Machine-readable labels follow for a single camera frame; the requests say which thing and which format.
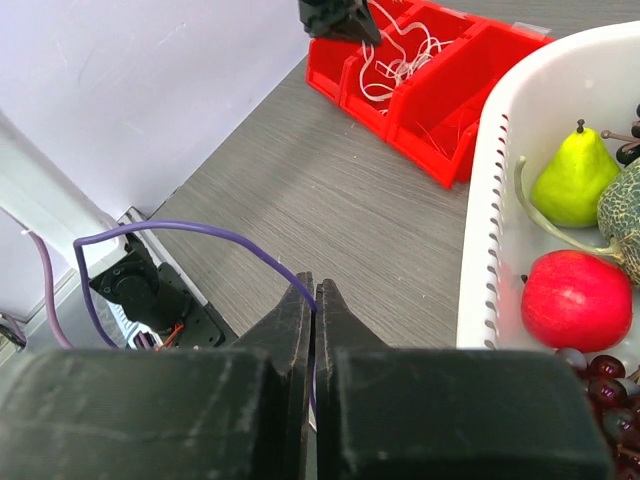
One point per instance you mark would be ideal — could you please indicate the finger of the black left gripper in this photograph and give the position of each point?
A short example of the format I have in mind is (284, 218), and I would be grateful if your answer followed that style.
(340, 20)

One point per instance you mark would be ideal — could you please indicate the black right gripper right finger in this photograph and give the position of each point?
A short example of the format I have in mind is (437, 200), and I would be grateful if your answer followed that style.
(402, 413)

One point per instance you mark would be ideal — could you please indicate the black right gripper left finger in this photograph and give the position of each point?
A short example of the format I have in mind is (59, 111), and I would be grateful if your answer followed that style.
(193, 412)

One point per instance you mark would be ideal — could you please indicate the red bin left compartment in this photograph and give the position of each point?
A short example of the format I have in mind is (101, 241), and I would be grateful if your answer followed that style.
(325, 62)

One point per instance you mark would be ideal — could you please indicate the red bin compartment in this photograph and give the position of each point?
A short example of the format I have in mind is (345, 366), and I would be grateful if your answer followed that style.
(413, 33)
(325, 62)
(434, 116)

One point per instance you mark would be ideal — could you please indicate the red bin middle compartment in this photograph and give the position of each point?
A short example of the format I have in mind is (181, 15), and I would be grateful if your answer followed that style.
(413, 33)

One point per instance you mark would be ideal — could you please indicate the red bin right compartment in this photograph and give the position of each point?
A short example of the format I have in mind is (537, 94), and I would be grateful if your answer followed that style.
(434, 116)

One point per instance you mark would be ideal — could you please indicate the red fruit in basket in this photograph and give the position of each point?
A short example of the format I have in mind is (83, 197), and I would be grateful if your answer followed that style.
(577, 300)

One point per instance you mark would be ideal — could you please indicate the white plastic fruit basket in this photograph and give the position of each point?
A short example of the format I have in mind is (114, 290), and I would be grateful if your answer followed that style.
(591, 75)

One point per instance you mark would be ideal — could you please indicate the yellow green pear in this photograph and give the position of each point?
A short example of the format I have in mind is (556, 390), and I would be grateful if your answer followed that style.
(569, 188)

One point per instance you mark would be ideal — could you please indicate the dark blue grape bunch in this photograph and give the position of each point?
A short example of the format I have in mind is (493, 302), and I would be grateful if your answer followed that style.
(628, 152)

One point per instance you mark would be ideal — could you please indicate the green netted melon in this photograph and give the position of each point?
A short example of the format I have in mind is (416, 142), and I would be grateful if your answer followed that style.
(617, 216)

